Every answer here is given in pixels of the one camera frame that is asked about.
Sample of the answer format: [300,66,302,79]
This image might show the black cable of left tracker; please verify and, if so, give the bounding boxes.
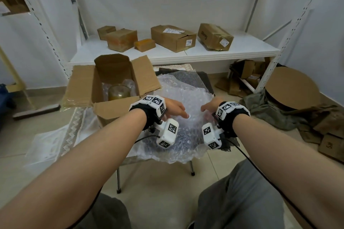
[134,135,162,145]

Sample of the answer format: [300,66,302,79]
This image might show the worn taped cardboard box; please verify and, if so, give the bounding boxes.
[106,28,138,53]

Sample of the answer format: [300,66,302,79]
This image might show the long labelled cardboard box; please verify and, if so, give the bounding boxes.
[150,25,197,53]

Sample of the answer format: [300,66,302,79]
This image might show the dark blue object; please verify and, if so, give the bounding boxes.
[0,84,14,116]

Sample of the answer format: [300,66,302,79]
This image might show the white plastic sheet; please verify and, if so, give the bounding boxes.
[24,107,101,169]

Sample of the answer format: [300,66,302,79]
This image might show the right wrist tracker with markers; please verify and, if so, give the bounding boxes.
[202,101,251,150]

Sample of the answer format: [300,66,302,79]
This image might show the olive green cloth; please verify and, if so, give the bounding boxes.
[241,91,308,132]

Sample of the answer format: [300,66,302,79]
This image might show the brown cardboard scraps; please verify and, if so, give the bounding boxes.
[282,103,344,145]

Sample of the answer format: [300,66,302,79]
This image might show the small printed cardboard box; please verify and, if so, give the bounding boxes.
[318,133,344,163]

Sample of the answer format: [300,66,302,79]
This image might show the folding table with metal legs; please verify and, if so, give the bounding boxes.
[115,64,215,194]

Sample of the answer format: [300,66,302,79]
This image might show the small brown cardboard box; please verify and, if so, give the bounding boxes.
[97,25,117,41]

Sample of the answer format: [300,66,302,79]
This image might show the person's left forearm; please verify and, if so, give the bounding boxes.
[0,108,147,229]

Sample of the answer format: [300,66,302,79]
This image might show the left wrist tracker with markers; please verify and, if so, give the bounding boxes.
[129,95,180,149]

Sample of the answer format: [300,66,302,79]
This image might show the person's left hand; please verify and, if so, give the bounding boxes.
[163,97,190,120]

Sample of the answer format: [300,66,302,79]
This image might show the wrist tracker with markers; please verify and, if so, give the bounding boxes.
[129,95,180,149]
[202,101,251,150]

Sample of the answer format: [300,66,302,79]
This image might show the round cardboard disc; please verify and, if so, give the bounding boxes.
[264,66,322,111]

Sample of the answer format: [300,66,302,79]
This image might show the clear bubble wrap sheet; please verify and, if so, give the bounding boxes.
[126,73,216,164]

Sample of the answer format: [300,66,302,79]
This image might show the person's right hand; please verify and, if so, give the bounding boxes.
[201,96,225,113]

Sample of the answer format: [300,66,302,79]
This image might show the black cable of tracker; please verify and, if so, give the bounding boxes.
[223,137,319,229]
[134,135,162,145]

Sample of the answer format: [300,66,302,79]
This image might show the glass jar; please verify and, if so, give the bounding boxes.
[107,84,132,102]

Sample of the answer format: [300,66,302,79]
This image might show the crumpled cardboard box with label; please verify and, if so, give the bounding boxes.
[197,23,234,52]

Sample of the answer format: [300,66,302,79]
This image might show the pile of flattened cardboard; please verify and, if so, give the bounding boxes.
[214,58,272,98]

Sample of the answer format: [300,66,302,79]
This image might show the white metal shelf rack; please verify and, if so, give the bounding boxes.
[7,0,331,94]

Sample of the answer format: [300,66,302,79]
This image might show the open cardboard box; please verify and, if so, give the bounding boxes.
[61,53,162,128]

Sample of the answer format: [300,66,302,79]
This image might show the person's right forearm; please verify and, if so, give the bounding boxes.
[232,114,344,229]

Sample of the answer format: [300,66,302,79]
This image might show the small orange flat box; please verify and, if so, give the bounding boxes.
[133,38,156,53]

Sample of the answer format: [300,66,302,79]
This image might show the person's grey trousers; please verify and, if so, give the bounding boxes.
[67,159,286,229]

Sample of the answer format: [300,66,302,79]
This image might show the black cable of right tracker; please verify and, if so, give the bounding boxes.
[223,137,319,229]

